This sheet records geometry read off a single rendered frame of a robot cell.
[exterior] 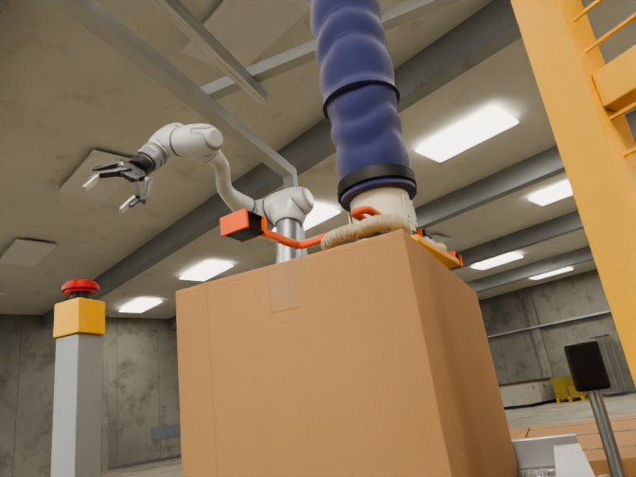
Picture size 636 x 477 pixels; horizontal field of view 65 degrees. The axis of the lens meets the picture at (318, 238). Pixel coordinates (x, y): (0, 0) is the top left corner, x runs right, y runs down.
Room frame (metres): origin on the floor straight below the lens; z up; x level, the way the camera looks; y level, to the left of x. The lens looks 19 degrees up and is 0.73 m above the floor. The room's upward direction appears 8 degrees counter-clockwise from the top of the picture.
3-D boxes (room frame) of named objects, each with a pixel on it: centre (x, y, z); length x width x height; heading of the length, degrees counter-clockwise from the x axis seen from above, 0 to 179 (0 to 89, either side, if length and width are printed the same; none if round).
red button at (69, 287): (0.98, 0.50, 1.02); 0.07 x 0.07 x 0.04
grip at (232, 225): (1.20, 0.18, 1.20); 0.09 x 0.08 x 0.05; 61
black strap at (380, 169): (1.34, -0.19, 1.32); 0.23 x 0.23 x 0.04
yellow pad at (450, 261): (1.29, -0.27, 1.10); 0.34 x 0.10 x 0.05; 151
